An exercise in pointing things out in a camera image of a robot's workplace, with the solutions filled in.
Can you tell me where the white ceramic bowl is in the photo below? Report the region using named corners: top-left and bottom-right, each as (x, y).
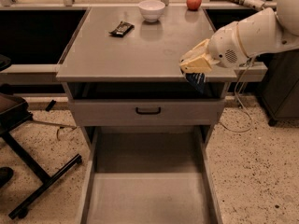
top-left (138, 0), bottom-right (165, 22)

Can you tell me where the black shoe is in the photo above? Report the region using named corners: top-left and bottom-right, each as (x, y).
top-left (0, 167), bottom-right (14, 188)

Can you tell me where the grey drawer cabinet counter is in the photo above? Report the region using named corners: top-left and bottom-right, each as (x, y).
top-left (57, 6), bottom-right (236, 142)

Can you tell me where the dark cabinet at right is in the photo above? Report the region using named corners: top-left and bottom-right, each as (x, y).
top-left (258, 49), bottom-right (299, 126)

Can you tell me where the red apple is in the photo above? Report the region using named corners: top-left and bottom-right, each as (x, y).
top-left (186, 0), bottom-right (202, 10)

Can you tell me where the white cable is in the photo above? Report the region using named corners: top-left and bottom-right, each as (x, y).
top-left (219, 57), bottom-right (257, 133)

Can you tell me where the grey side rail left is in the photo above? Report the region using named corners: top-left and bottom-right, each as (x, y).
top-left (0, 64), bottom-right (60, 85)

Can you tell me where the black office chair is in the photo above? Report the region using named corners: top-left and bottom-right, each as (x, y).
top-left (0, 53), bottom-right (83, 220)

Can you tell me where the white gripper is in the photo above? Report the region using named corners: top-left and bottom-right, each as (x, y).
top-left (179, 21), bottom-right (249, 74)

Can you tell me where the blue rxbar wrapper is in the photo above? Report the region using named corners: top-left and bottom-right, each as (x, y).
top-left (184, 73), bottom-right (206, 93)

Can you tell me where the closed grey drawer front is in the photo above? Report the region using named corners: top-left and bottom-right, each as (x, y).
top-left (68, 99), bottom-right (224, 127)

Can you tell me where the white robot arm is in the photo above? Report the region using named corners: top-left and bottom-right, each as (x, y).
top-left (179, 0), bottom-right (299, 74)

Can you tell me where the open grey drawer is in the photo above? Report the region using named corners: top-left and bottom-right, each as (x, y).
top-left (75, 127), bottom-right (223, 224)

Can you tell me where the black drawer handle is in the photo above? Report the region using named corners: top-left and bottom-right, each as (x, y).
top-left (135, 107), bottom-right (162, 115)

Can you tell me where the dark snack bar wrapper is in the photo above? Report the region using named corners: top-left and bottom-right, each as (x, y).
top-left (110, 21), bottom-right (135, 37)

